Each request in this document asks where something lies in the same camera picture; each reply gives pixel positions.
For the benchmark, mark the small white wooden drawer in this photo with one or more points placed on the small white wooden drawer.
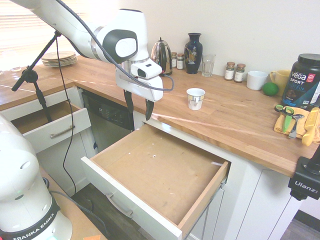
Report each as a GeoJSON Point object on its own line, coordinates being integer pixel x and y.
{"type": "Point", "coordinates": [57, 128]}

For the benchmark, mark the green lime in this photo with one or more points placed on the green lime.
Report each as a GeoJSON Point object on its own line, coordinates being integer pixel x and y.
{"type": "Point", "coordinates": [270, 89]}

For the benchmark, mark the black protein powder tub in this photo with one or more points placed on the black protein powder tub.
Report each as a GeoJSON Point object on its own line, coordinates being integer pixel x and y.
{"type": "Point", "coordinates": [300, 82]}

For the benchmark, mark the brown lid spice jar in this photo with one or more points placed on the brown lid spice jar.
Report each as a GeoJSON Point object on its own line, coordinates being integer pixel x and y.
{"type": "Point", "coordinates": [229, 72]}
{"type": "Point", "coordinates": [174, 60]}
{"type": "Point", "coordinates": [240, 73]}
{"type": "Point", "coordinates": [180, 61]}

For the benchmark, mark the window blinds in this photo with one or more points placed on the window blinds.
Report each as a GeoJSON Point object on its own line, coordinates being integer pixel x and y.
{"type": "Point", "coordinates": [22, 27]}

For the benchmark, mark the yellow cloth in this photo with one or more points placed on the yellow cloth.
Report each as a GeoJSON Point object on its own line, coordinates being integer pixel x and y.
{"type": "Point", "coordinates": [278, 125]}

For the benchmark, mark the large white wooden drawer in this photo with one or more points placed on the large white wooden drawer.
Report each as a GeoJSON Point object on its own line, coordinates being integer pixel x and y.
{"type": "Point", "coordinates": [155, 170]}

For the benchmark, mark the dark blue floral vase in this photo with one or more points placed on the dark blue floral vase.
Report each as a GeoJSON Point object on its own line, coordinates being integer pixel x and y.
{"type": "Point", "coordinates": [193, 53]}

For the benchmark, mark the black boom stand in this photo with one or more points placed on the black boom stand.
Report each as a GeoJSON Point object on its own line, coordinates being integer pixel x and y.
{"type": "Point", "coordinates": [30, 73]}

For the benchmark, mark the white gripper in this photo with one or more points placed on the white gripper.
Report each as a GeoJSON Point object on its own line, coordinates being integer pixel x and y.
{"type": "Point", "coordinates": [145, 88]}

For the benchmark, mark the yellow banana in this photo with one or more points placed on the yellow banana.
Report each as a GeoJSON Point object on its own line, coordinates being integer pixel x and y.
{"type": "Point", "coordinates": [311, 125]}

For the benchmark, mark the yellow mug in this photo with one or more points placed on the yellow mug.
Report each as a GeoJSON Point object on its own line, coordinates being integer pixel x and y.
{"type": "Point", "coordinates": [282, 78]}

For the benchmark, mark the stainless steel electric kettle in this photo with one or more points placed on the stainless steel electric kettle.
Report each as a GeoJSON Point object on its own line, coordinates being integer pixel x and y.
{"type": "Point", "coordinates": [161, 53]}

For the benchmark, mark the stack of beige plates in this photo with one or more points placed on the stack of beige plates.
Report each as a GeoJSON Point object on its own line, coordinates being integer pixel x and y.
{"type": "Point", "coordinates": [60, 59]}

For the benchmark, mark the black dishwasher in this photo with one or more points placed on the black dishwasher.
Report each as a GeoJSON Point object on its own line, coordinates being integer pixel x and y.
{"type": "Point", "coordinates": [110, 117]}

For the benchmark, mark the plain white cup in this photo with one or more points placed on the plain white cup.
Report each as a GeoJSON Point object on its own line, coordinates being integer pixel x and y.
{"type": "Point", "coordinates": [257, 80]}

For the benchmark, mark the black clamp camera mount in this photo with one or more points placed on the black clamp camera mount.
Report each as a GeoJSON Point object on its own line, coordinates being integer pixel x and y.
{"type": "Point", "coordinates": [303, 182]}

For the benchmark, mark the clear drinking glass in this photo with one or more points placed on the clear drinking glass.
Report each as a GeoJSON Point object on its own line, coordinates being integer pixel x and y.
{"type": "Point", "coordinates": [208, 65]}

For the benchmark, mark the white kitchen cabinet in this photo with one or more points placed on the white kitchen cabinet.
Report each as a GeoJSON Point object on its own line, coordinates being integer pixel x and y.
{"type": "Point", "coordinates": [252, 200]}

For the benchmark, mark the small white printed mug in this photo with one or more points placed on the small white printed mug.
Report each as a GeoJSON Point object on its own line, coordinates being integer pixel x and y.
{"type": "Point", "coordinates": [195, 100]}

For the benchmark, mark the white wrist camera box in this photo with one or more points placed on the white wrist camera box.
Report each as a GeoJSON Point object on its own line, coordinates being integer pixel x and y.
{"type": "Point", "coordinates": [146, 70]}

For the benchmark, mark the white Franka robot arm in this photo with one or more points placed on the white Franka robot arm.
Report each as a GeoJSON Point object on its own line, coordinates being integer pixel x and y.
{"type": "Point", "coordinates": [75, 25]}

